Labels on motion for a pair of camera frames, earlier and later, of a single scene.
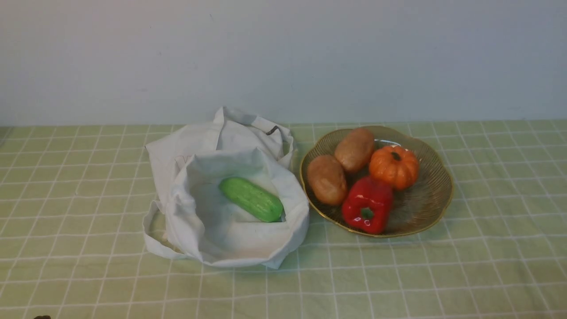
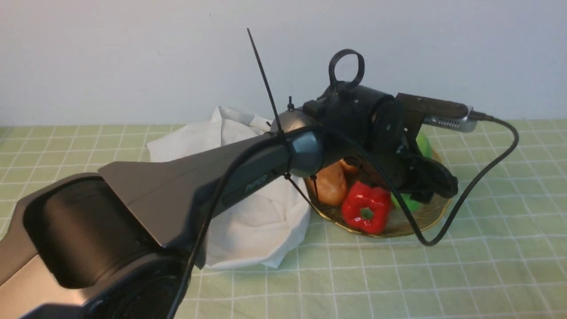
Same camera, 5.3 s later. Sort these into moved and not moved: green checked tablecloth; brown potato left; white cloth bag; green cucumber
Moved: green cucumber
Not moved: brown potato left; white cloth bag; green checked tablecloth
